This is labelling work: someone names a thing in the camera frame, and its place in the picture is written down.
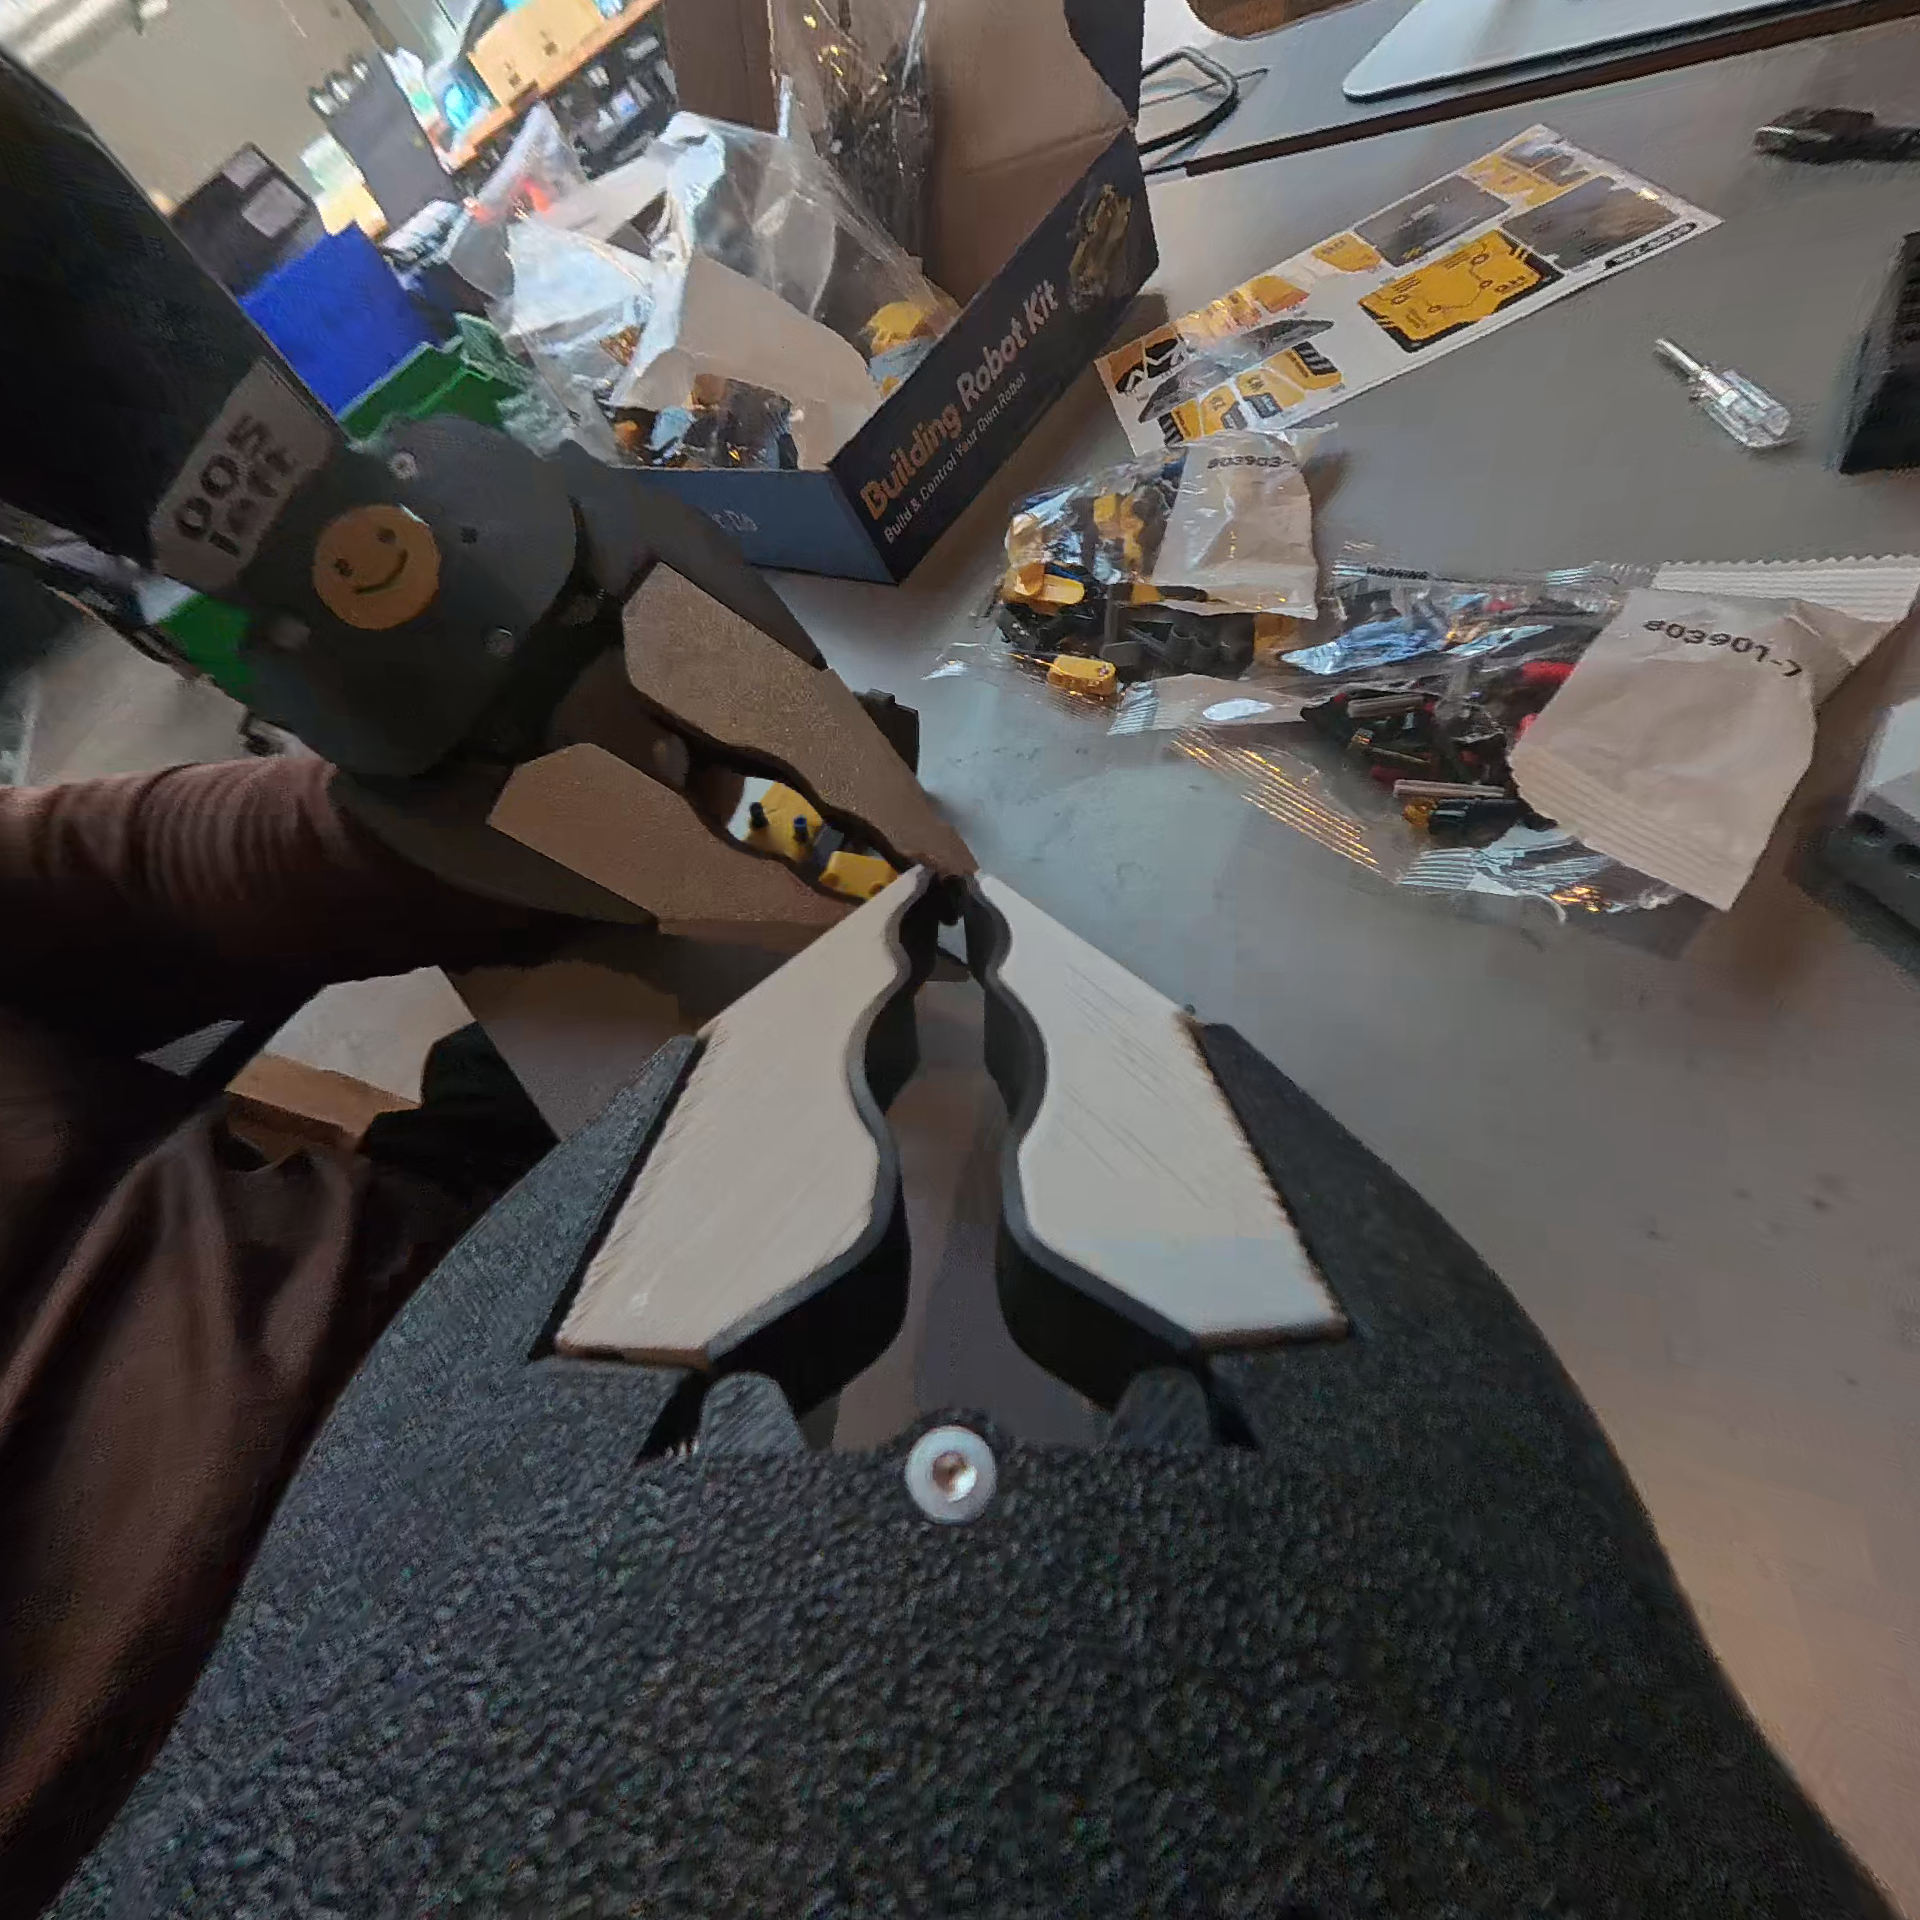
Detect small clear-handled screwdriver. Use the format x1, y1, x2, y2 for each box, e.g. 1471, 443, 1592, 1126
1654, 337, 1796, 454

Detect blue plastic bin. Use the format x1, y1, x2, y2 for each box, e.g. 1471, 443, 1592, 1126
237, 228, 429, 414

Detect black USB cable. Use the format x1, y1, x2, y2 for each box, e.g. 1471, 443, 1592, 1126
1753, 106, 1920, 164

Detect silver stand base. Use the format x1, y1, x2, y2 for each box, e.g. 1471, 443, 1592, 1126
1341, 0, 1847, 103

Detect grey hub brick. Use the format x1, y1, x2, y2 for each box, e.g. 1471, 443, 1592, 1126
1822, 707, 1920, 938

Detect wooden shelf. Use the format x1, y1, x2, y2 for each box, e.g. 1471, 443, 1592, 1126
434, 0, 677, 167

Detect instruction booklet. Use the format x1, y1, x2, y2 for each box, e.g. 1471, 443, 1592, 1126
263, 966, 480, 1106

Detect person's black trousers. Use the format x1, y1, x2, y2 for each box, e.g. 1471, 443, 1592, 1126
359, 1021, 558, 1201

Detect thin black cable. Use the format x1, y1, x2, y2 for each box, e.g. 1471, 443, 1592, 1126
1139, 45, 1243, 151

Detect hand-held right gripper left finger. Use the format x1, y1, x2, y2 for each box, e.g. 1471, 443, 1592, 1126
556, 867, 932, 1371

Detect black battery box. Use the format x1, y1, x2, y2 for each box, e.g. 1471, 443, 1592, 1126
1837, 233, 1920, 476

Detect bag of yellow bricks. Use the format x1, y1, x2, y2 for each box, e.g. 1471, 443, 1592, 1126
920, 427, 1343, 737

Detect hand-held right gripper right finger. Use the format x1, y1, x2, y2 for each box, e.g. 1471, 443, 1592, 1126
960, 879, 1348, 1360

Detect green plastic bin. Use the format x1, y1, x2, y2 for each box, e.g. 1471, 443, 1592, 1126
141, 313, 533, 700

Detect yellow grey sticker sheet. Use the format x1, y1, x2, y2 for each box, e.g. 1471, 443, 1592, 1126
1095, 124, 1724, 451

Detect bag of black red pins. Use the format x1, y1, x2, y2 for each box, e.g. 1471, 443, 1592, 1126
1170, 556, 1920, 921

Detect heap of clear part bags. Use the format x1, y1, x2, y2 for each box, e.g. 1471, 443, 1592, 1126
450, 111, 963, 468

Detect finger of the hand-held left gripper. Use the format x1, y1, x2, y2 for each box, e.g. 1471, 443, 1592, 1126
618, 561, 982, 881
483, 742, 906, 933

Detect blue robot kit box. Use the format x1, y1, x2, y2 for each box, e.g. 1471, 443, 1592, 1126
599, 0, 1165, 585

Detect person's left forearm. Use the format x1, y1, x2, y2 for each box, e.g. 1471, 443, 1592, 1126
0, 758, 661, 1042

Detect yellow grey brick assembly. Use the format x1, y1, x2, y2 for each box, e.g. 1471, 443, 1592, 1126
744, 780, 902, 903

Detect grey desk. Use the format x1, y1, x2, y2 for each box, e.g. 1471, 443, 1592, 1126
450, 0, 1920, 1878

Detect clear bag of black parts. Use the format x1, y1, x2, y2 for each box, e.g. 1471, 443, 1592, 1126
773, 0, 938, 264

